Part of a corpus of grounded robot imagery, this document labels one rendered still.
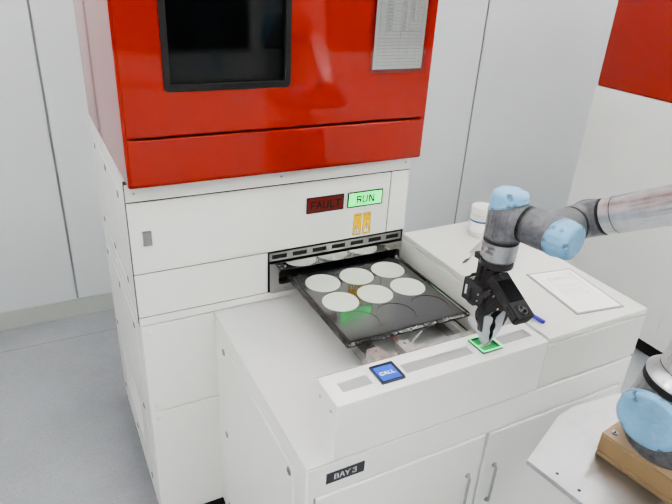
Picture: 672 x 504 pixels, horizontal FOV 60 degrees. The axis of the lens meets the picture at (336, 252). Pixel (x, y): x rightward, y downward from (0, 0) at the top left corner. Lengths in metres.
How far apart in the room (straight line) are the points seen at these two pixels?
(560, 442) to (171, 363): 1.03
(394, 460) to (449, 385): 0.21
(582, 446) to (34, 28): 2.51
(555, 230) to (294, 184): 0.74
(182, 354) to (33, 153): 1.52
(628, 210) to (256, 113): 0.84
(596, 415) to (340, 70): 1.02
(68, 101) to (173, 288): 1.50
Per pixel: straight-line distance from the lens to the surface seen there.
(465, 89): 3.79
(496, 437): 1.54
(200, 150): 1.43
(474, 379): 1.34
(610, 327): 1.61
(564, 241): 1.15
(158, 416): 1.85
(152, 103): 1.38
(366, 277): 1.70
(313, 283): 1.66
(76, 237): 3.14
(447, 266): 1.69
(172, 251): 1.56
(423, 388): 1.26
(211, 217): 1.55
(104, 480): 2.41
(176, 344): 1.71
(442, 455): 1.44
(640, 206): 1.21
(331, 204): 1.67
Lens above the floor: 1.72
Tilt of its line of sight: 27 degrees down
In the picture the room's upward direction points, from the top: 3 degrees clockwise
